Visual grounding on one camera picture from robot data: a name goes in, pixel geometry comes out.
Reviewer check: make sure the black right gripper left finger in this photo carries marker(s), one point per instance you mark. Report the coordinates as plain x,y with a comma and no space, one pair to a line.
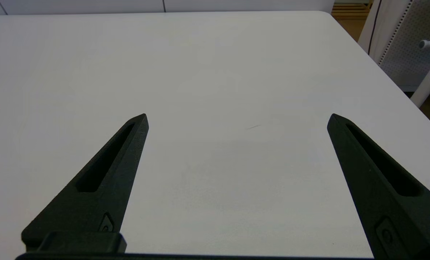
103,202

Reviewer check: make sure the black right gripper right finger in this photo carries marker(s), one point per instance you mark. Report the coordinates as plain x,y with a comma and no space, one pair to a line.
385,202

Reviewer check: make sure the white perforated panel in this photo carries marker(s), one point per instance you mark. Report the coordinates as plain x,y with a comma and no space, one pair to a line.
406,39

